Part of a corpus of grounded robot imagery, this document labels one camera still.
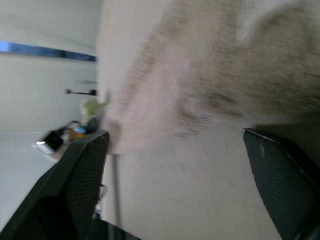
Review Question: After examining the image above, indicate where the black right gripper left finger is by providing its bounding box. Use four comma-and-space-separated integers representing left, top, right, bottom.
0, 130, 110, 240

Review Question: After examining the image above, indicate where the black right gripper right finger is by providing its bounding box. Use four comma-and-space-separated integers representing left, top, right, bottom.
241, 127, 320, 240

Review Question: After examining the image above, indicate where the cream terry towel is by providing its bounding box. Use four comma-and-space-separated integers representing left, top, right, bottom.
96, 0, 320, 155

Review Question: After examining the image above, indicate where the light green terry towel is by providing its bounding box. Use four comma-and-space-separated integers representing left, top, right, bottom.
79, 98, 110, 125

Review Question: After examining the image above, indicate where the black and white box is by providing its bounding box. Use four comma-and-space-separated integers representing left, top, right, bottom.
31, 129, 64, 156

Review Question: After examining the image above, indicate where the brown cardboard box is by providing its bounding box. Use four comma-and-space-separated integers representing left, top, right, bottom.
67, 126, 87, 141

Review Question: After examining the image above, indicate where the black light stand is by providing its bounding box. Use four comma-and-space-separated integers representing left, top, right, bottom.
65, 88, 97, 96

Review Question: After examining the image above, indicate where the blue window frame strip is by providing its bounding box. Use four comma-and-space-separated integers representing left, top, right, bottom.
0, 41, 97, 62

